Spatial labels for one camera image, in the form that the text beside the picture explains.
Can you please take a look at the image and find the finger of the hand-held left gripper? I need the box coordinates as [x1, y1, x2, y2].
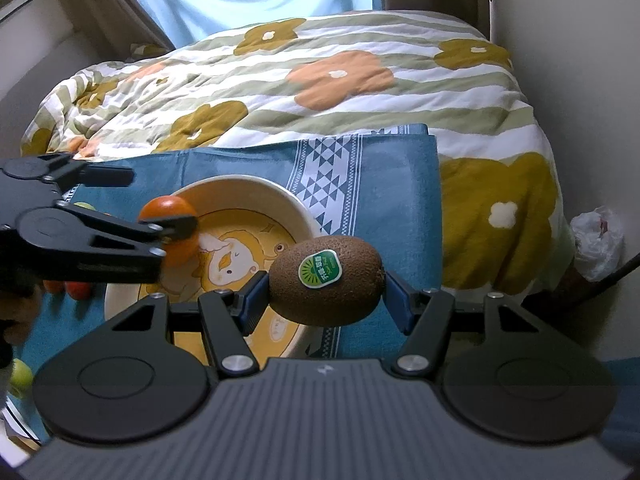
[0, 154, 135, 211]
[16, 206, 199, 283]

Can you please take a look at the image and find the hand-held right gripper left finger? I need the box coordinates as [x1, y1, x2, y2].
[107, 271, 271, 378]

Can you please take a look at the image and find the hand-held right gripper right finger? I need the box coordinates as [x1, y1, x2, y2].
[382, 270, 543, 377]

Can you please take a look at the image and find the brown kiwi with green sticker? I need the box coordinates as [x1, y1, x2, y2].
[269, 235, 387, 326]

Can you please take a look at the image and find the cream cartoon print bowl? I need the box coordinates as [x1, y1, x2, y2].
[104, 175, 326, 361]

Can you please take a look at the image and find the large green apple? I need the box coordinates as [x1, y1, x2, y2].
[7, 359, 33, 399]

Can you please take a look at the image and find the blue cloth with triangle band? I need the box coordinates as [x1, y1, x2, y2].
[10, 124, 443, 401]

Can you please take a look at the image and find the grey padded headboard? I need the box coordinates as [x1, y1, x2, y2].
[0, 27, 101, 111]

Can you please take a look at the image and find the floral striped blanket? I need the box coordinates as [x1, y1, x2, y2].
[20, 10, 576, 293]

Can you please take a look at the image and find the white plastic bag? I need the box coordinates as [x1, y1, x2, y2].
[570, 206, 626, 283]

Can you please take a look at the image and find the black cable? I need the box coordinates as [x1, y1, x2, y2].
[565, 252, 640, 311]

